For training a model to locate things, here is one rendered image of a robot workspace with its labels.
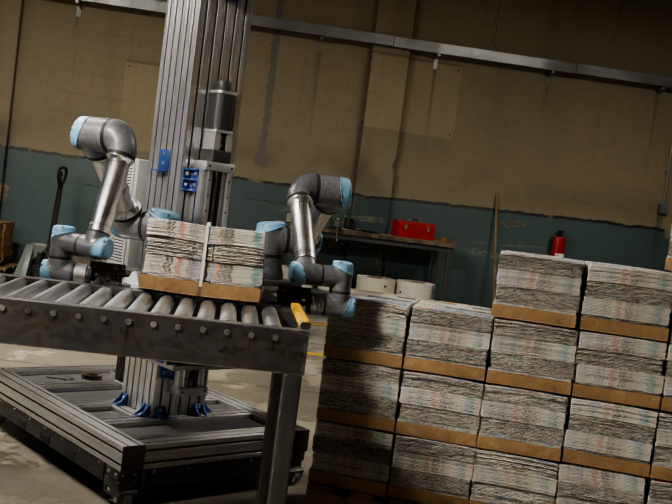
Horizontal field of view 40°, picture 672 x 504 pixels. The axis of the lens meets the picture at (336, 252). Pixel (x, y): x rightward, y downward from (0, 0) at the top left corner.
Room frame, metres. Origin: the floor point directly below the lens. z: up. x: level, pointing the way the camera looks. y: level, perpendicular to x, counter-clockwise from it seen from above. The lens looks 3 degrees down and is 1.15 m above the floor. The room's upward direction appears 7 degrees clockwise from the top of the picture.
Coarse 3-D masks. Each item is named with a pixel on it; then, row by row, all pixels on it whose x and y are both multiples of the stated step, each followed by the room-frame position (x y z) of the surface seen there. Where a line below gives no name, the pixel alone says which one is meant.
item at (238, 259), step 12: (228, 228) 2.90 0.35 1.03; (216, 240) 2.90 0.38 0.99; (228, 240) 2.90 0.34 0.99; (240, 240) 2.91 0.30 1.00; (252, 240) 2.91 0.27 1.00; (264, 240) 2.91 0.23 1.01; (216, 252) 2.90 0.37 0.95; (228, 252) 2.90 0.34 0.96; (240, 252) 2.90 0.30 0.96; (252, 252) 2.91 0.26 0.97; (264, 252) 2.91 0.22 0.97; (216, 264) 2.90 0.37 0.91; (228, 264) 2.90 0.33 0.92; (240, 264) 2.90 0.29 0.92; (252, 264) 2.90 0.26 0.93; (216, 276) 2.90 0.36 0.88; (228, 276) 2.90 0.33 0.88; (240, 276) 2.90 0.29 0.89; (252, 276) 2.91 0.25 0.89; (228, 300) 2.91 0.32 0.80
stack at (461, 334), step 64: (384, 320) 3.24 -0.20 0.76; (448, 320) 3.20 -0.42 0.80; (512, 320) 3.18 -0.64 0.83; (320, 384) 3.28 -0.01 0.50; (384, 384) 3.23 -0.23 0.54; (448, 384) 3.19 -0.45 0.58; (640, 384) 3.07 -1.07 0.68; (320, 448) 3.29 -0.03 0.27; (384, 448) 3.24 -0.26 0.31; (448, 448) 3.19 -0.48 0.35; (576, 448) 3.10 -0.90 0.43; (640, 448) 3.06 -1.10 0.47
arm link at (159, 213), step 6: (150, 210) 3.37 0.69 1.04; (156, 210) 3.36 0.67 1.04; (162, 210) 3.39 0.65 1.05; (144, 216) 3.38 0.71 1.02; (150, 216) 3.36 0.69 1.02; (156, 216) 3.35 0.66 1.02; (162, 216) 3.34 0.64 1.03; (168, 216) 3.35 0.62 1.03; (174, 216) 3.37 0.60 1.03; (138, 222) 3.37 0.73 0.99; (144, 222) 3.36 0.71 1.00; (138, 228) 3.37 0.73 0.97; (144, 228) 3.36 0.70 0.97; (138, 234) 3.38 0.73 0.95; (144, 234) 3.37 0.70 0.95; (144, 240) 3.40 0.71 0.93
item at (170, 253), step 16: (160, 224) 2.87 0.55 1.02; (176, 224) 2.88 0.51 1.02; (192, 224) 2.89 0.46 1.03; (160, 240) 2.88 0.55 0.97; (176, 240) 2.88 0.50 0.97; (192, 240) 2.88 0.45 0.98; (160, 256) 2.88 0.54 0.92; (176, 256) 2.88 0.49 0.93; (192, 256) 2.89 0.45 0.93; (144, 272) 2.87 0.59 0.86; (160, 272) 2.87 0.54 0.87; (176, 272) 2.88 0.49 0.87; (144, 288) 2.87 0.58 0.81
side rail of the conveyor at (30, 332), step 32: (0, 320) 2.38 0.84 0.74; (32, 320) 2.39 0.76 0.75; (64, 320) 2.40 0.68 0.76; (96, 320) 2.41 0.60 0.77; (128, 320) 2.41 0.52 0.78; (160, 320) 2.43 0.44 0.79; (192, 320) 2.44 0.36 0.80; (224, 320) 2.49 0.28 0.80; (96, 352) 2.41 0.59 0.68; (128, 352) 2.42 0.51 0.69; (160, 352) 2.43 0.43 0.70; (192, 352) 2.44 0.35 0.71; (224, 352) 2.45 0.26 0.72; (256, 352) 2.46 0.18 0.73; (288, 352) 2.47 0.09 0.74
